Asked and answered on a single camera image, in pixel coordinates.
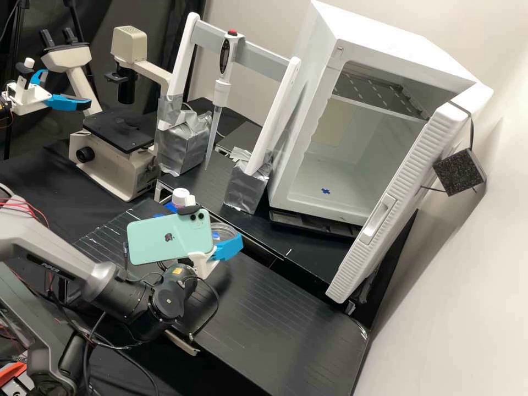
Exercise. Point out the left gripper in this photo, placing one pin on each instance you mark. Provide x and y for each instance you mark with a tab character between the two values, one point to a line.
27	97

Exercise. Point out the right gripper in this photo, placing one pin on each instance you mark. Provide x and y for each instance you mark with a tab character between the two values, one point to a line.
204	264

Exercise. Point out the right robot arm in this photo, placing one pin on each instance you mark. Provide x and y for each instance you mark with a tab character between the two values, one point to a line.
123	297

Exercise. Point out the petri dish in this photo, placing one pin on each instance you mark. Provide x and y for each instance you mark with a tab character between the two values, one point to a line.
225	232

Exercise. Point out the left phone holder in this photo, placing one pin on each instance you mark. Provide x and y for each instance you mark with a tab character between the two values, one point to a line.
25	70

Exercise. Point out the small bottle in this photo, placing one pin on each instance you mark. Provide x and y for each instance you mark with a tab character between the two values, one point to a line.
183	196

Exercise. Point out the blue bottle holder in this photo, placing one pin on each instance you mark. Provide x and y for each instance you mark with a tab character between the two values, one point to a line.
171	205

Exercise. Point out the black tray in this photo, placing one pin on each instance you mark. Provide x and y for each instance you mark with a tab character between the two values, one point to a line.
313	227

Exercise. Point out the cream microscope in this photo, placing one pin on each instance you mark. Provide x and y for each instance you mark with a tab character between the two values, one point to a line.
111	165

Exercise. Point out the white pipette stand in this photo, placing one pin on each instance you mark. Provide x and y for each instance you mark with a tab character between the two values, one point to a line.
181	62

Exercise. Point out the incubator door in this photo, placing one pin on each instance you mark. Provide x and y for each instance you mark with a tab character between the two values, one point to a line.
396	198

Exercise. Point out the pipette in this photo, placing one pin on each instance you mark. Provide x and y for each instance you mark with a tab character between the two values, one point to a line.
225	53

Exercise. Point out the white incubator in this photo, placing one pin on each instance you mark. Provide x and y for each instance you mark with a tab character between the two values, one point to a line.
371	49

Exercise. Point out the right wrist camera phone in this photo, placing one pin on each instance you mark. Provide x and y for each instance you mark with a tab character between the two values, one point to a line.
165	239

